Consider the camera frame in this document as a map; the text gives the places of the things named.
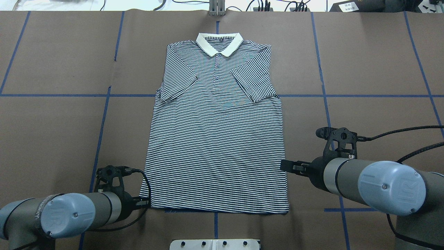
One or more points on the blue white striped polo shirt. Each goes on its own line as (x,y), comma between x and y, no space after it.
(216,136)

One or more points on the black power adapter box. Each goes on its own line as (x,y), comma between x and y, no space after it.
(365,6)

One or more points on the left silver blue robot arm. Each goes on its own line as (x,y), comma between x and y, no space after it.
(35,223)

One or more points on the aluminium frame post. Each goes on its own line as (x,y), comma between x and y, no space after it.
(217,7)

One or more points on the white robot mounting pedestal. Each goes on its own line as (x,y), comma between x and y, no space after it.
(215,244)

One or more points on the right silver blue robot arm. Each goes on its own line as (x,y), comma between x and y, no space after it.
(411,199)

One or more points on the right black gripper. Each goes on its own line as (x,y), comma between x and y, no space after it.
(316,171)

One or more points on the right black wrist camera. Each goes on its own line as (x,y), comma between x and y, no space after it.
(338,140)

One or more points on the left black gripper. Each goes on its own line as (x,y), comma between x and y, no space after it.
(127,202)

